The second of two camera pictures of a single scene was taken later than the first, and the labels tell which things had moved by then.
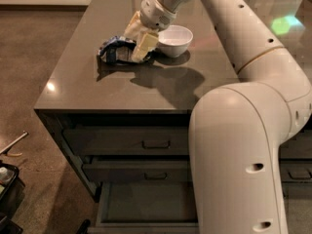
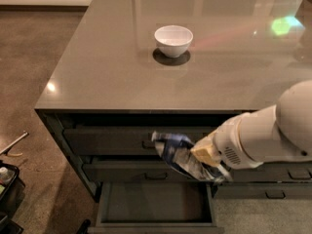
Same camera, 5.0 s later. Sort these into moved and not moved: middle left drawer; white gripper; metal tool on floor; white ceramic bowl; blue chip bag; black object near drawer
Moved: white gripper; blue chip bag
Not moved: middle left drawer; metal tool on floor; black object near drawer; white ceramic bowl
